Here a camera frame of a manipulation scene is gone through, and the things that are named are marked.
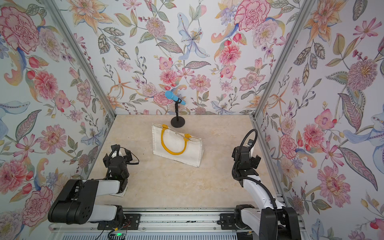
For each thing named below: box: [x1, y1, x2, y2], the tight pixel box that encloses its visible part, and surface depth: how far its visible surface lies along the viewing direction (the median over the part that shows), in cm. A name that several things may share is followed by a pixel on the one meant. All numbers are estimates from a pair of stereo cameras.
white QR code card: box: [109, 182, 128, 197], surface depth 69 cm
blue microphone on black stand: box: [165, 90, 187, 128], surface depth 119 cm
